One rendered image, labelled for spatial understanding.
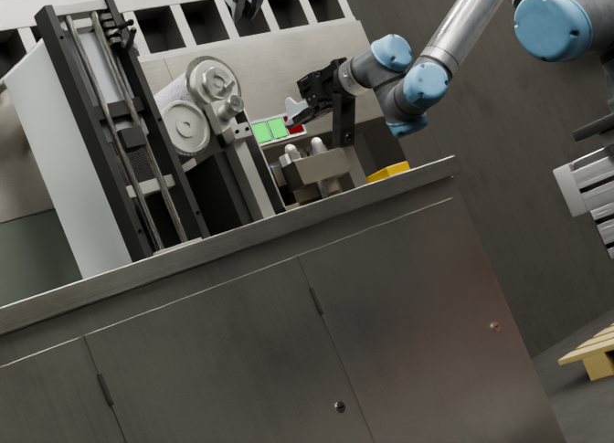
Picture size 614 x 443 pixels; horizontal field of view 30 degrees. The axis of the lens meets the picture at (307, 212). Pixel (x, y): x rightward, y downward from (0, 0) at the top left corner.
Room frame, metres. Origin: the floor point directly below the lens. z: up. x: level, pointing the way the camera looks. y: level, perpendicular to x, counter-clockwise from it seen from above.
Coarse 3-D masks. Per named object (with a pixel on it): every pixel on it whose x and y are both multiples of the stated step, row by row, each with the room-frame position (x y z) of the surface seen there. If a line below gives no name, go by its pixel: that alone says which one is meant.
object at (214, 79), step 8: (208, 72) 2.50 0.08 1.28; (216, 72) 2.52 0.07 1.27; (224, 72) 2.53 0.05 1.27; (208, 80) 2.50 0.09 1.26; (216, 80) 2.51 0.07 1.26; (224, 80) 2.53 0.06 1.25; (208, 88) 2.49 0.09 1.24; (216, 88) 2.51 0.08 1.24; (224, 88) 2.52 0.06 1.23; (232, 88) 2.54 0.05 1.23; (216, 96) 2.50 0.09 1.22; (224, 96) 2.51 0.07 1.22
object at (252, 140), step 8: (240, 112) 2.58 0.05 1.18; (240, 120) 2.59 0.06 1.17; (248, 120) 2.57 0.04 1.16; (256, 136) 2.58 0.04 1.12; (208, 144) 2.69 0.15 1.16; (216, 144) 2.68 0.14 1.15; (248, 144) 2.60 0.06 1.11; (256, 144) 2.58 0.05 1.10; (208, 152) 2.70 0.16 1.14; (216, 152) 2.68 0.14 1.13; (256, 152) 2.58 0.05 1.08; (200, 160) 2.73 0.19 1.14; (256, 160) 2.59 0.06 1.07; (264, 160) 2.57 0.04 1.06; (264, 168) 2.58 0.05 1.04; (264, 176) 2.59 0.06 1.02
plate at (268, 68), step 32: (320, 32) 3.26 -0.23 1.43; (352, 32) 3.34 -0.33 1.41; (160, 64) 2.86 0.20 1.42; (256, 64) 3.07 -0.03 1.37; (288, 64) 3.14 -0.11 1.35; (320, 64) 3.22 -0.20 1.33; (0, 96) 2.55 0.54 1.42; (256, 96) 3.04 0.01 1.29; (288, 96) 3.11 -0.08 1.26; (0, 128) 2.53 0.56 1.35; (320, 128) 3.16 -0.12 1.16; (0, 160) 2.51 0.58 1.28; (32, 160) 2.56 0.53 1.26; (192, 160) 2.85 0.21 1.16; (0, 192) 2.49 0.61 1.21; (32, 192) 2.54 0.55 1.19
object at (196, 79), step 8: (200, 64) 2.51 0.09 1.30; (208, 64) 2.52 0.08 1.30; (216, 64) 2.54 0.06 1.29; (200, 72) 2.50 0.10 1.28; (192, 80) 2.49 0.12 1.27; (200, 80) 2.50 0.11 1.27; (200, 88) 2.49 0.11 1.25; (200, 96) 2.49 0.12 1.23; (208, 96) 2.50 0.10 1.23; (208, 120) 2.58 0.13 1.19
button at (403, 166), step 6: (402, 162) 2.45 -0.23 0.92; (384, 168) 2.42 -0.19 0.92; (390, 168) 2.42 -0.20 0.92; (396, 168) 2.43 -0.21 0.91; (402, 168) 2.44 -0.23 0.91; (408, 168) 2.46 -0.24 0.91; (372, 174) 2.45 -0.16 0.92; (378, 174) 2.43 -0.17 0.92; (384, 174) 2.42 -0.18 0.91; (390, 174) 2.42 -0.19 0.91; (366, 180) 2.46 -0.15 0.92; (372, 180) 2.45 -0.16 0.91; (378, 180) 2.44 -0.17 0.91
